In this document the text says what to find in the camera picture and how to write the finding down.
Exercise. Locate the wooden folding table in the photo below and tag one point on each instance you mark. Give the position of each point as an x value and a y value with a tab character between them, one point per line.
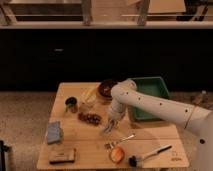
88	141

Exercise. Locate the yellow corn cob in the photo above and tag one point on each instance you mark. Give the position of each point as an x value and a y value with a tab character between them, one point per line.
89	95

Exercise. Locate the orange plastic spoon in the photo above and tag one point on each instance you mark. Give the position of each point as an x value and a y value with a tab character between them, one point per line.
117	154

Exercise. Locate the green plastic tray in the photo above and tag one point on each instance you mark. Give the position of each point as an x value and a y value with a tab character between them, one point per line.
154	86

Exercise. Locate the dark red bowl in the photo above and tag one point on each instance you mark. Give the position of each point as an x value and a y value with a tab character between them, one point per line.
104	89

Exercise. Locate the brown grape bunch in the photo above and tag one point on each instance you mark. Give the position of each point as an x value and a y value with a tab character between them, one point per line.
90	118

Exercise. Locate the brown wooden block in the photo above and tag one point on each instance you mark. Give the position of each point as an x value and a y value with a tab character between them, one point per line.
62	156

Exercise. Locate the dark green mug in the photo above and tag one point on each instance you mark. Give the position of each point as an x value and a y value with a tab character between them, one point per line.
71	104

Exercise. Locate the blue sponge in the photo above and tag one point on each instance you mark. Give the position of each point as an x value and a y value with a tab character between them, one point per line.
54	133

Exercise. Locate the clear glass jar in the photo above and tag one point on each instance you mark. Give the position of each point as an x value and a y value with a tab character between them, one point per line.
87	104

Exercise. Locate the dark cabinet counter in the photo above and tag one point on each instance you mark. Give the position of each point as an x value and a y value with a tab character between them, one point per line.
41	59

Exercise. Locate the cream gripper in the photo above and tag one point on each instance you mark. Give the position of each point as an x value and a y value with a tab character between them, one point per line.
115	115

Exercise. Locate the black white brush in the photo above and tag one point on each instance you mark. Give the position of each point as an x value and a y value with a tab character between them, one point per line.
136	161

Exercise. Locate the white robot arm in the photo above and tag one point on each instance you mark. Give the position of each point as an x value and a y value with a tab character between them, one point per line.
195	119

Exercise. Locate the grey towel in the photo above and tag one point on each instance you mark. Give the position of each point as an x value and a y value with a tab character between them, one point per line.
109	127

